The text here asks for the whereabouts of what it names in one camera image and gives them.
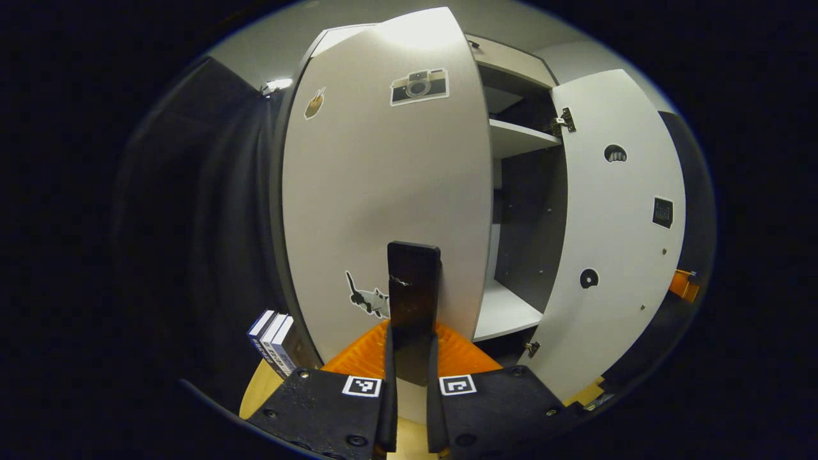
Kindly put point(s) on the shiny metal clip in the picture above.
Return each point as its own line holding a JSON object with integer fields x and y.
{"x": 276, "y": 85}

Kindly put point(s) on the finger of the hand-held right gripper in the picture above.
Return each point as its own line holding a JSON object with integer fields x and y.
{"x": 685, "y": 286}

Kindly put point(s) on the white cabinet bottom board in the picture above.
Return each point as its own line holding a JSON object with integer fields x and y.
{"x": 508, "y": 313}

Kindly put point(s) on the white cabinet door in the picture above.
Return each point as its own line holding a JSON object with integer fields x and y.
{"x": 613, "y": 243}
{"x": 383, "y": 179}

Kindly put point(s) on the black backdrop cloth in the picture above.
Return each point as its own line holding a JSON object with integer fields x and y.
{"x": 198, "y": 243}
{"x": 696, "y": 179}

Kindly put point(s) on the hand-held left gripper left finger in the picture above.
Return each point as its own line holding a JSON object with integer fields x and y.
{"x": 319, "y": 415}

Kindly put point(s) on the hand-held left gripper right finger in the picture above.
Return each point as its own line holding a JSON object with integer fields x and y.
{"x": 498, "y": 415}

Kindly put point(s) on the grey double-door shoe cabinet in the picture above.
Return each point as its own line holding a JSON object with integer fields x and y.
{"x": 530, "y": 211}

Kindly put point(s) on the white cabinet shelf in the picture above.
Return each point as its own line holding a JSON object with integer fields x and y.
{"x": 521, "y": 137}

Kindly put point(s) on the white cabinet drawer front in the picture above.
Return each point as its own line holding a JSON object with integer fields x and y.
{"x": 511, "y": 64}

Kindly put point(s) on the metal door hinge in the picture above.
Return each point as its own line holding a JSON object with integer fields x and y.
{"x": 532, "y": 349}
{"x": 563, "y": 121}

